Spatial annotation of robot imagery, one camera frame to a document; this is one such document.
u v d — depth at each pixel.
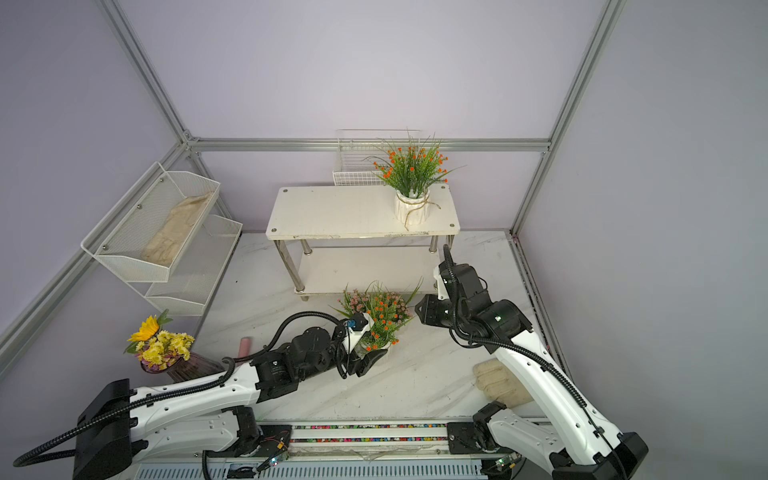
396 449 0.73
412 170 0.64
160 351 0.63
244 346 0.88
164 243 0.76
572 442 0.38
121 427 0.41
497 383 0.82
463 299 0.51
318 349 0.55
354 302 0.83
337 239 0.74
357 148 0.95
